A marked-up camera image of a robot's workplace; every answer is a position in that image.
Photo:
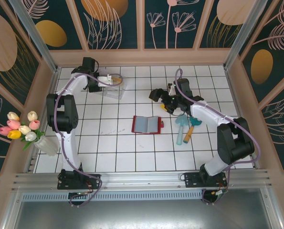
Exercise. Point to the red card holder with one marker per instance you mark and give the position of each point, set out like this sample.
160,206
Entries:
146,124

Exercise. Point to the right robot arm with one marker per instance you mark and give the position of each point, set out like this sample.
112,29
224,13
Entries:
234,140

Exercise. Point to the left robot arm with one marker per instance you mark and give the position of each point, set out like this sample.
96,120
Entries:
65,114

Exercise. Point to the clear acrylic card stand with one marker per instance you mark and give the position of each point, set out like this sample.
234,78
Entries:
115,91

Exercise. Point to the teal yellow toy rake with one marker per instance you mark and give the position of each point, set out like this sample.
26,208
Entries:
189,134

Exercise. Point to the white artificial tulip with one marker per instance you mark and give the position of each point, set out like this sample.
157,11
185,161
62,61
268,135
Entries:
30,136
13,116
32,116

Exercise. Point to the pink artificial tulip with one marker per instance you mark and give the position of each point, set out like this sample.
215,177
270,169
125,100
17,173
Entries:
34,124
4,130
13,124

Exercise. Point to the white ribbed vase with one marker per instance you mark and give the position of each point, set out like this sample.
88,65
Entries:
47,146

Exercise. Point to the cream artificial tulip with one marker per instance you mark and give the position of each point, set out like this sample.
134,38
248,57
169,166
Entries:
24,129

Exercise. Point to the green tulip leaves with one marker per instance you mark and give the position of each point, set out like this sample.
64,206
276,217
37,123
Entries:
28,144

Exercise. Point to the yellow artificial tulip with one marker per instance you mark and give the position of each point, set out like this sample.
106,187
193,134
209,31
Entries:
14,134

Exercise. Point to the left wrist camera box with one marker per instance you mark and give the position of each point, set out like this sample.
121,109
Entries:
105,80

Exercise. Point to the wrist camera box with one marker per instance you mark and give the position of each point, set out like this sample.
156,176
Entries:
172,89
105,80

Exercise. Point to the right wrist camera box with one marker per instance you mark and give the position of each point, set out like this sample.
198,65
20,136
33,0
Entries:
172,89

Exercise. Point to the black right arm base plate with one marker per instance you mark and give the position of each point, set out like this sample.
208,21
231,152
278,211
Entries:
192,179

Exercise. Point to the aluminium mounting rail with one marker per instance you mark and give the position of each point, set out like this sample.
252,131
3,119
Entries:
141,179

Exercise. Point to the aluminium frame post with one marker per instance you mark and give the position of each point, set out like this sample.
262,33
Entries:
244,33
34,33

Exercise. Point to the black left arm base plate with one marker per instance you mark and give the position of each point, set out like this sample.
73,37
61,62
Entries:
94,180

